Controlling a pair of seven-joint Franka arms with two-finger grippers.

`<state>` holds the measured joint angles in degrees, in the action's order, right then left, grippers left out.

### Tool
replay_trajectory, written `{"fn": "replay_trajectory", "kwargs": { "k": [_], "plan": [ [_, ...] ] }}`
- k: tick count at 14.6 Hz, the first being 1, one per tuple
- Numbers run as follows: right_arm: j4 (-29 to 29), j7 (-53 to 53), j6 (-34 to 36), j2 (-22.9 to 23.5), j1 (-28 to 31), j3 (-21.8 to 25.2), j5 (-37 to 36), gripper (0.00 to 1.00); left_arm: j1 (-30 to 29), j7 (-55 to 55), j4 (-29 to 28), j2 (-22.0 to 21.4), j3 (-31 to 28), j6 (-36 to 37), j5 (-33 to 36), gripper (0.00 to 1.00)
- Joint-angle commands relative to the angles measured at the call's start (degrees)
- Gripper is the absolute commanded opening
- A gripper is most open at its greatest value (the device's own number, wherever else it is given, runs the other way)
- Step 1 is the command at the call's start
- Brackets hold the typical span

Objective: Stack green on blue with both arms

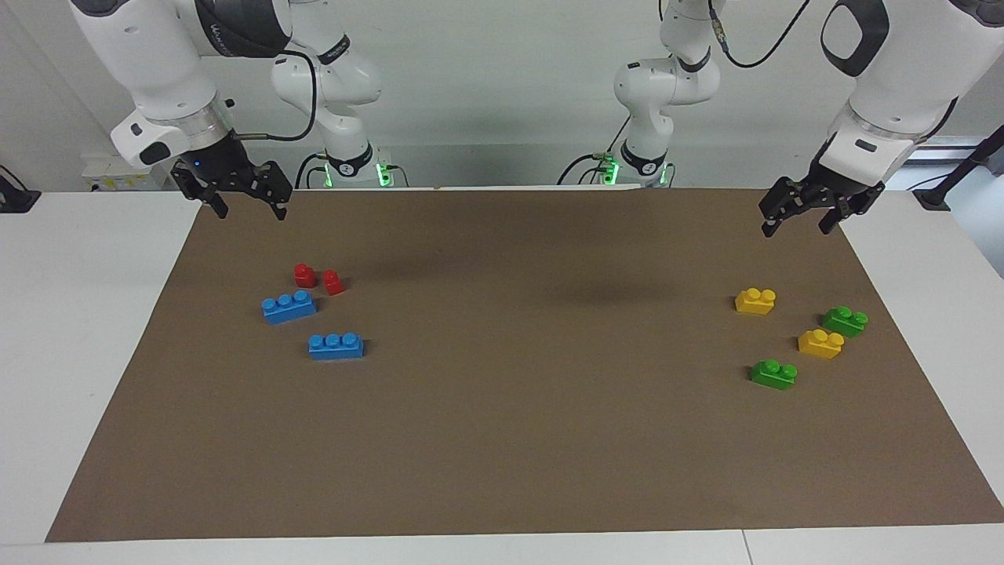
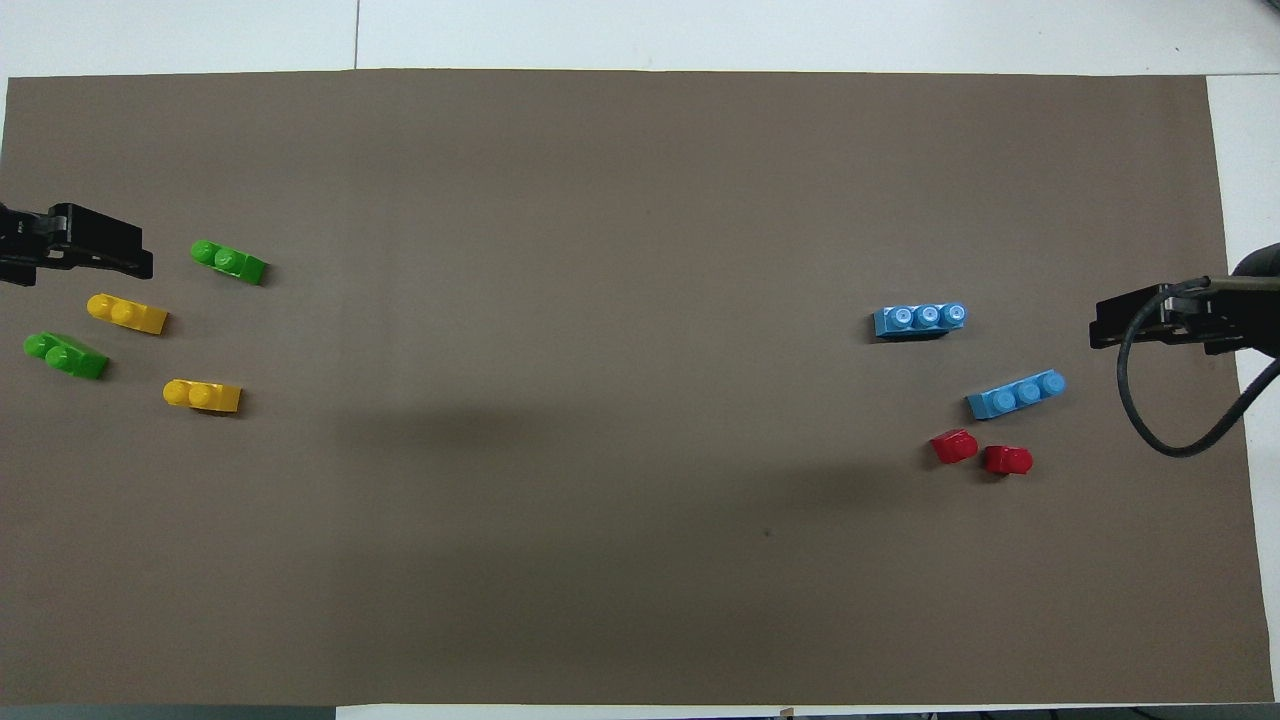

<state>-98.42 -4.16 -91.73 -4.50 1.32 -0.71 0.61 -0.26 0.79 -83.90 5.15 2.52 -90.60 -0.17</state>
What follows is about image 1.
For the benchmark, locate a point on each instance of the black tripod stand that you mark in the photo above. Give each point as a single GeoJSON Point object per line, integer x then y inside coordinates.
{"type": "Point", "coordinates": [961, 169]}

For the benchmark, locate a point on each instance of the brown table mat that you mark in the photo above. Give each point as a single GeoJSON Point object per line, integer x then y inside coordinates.
{"type": "Point", "coordinates": [502, 439]}

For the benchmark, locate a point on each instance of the blue three-stud block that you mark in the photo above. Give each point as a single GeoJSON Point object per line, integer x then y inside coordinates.
{"type": "Point", "coordinates": [336, 347]}
{"type": "Point", "coordinates": [289, 308]}

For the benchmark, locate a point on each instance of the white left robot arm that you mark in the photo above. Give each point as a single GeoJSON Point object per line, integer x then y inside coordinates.
{"type": "Point", "coordinates": [902, 78]}

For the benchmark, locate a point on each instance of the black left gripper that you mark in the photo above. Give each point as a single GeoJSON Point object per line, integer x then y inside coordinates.
{"type": "Point", "coordinates": [820, 192]}

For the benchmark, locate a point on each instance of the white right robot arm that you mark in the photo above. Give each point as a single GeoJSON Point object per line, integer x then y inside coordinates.
{"type": "Point", "coordinates": [149, 55]}

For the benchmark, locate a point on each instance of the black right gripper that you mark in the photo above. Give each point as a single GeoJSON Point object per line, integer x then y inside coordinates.
{"type": "Point", "coordinates": [220, 166]}

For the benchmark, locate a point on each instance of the yellow two-stud block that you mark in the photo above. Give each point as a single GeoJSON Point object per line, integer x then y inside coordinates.
{"type": "Point", "coordinates": [755, 301]}
{"type": "Point", "coordinates": [820, 344]}

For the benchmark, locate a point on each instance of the green two-stud block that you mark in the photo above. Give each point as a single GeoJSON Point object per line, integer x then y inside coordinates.
{"type": "Point", "coordinates": [774, 374]}
{"type": "Point", "coordinates": [845, 321]}

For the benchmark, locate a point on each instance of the white box with labels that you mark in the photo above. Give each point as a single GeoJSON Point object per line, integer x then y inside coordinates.
{"type": "Point", "coordinates": [118, 174]}

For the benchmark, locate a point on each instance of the black clamp mount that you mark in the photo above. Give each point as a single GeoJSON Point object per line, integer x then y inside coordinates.
{"type": "Point", "coordinates": [16, 198]}

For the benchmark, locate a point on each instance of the red one-stud block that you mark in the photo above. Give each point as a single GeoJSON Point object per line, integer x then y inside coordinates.
{"type": "Point", "coordinates": [333, 282]}
{"type": "Point", "coordinates": [304, 275]}

